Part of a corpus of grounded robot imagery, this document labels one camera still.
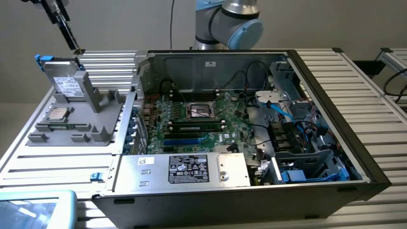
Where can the blue table clamp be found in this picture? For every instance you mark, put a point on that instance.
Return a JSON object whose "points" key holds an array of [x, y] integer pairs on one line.
{"points": [[97, 176]]}

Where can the hard disk with blue rails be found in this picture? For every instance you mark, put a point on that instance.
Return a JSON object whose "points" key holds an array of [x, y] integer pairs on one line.
{"points": [[64, 78]]}

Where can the silver disk bay cage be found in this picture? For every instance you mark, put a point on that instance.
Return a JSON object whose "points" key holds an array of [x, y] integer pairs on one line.
{"points": [[286, 78]]}

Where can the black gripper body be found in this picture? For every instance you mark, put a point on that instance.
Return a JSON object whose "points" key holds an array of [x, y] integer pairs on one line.
{"points": [[58, 9]]}

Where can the metal slat side table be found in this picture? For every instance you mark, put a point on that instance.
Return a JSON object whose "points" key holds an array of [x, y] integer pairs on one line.
{"points": [[396, 58]]}

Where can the round coin cell battery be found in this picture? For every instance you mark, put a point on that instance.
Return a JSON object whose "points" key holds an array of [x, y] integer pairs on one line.
{"points": [[236, 97]]}

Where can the green motherboard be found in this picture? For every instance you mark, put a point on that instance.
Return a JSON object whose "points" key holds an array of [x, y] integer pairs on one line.
{"points": [[236, 124]]}

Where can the black open PC case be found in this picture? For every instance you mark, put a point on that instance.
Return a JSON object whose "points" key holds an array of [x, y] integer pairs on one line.
{"points": [[222, 207]]}

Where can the silver CPU chip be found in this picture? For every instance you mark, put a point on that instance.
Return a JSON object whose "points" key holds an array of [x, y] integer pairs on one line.
{"points": [[60, 115]]}

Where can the silver power supply unit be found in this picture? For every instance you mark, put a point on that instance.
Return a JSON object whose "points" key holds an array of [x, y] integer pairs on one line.
{"points": [[153, 174]]}

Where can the teal edged teach pendant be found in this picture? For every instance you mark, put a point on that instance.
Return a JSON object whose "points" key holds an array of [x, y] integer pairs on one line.
{"points": [[65, 210]]}

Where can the green RAM stick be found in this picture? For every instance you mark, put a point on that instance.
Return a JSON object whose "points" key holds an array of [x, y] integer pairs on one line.
{"points": [[61, 127]]}

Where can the CPU socket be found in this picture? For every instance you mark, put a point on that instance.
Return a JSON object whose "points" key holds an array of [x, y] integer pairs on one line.
{"points": [[201, 110]]}

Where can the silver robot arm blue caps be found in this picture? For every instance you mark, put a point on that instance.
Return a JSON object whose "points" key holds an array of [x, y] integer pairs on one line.
{"points": [[222, 23]]}

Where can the gray parts rack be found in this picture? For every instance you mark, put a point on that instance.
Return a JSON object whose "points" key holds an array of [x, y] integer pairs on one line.
{"points": [[105, 124]]}

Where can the black RAM stick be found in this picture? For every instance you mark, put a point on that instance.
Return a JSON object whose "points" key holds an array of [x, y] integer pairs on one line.
{"points": [[196, 123], [197, 129]]}

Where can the black expansion slot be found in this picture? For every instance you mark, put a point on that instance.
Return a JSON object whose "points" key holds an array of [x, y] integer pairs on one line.
{"points": [[181, 136]]}

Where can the blue drive caddy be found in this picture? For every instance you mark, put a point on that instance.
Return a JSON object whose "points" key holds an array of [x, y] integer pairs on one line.
{"points": [[293, 176]]}

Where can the blue expansion slot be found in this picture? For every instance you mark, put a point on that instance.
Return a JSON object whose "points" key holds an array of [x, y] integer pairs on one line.
{"points": [[180, 141]]}

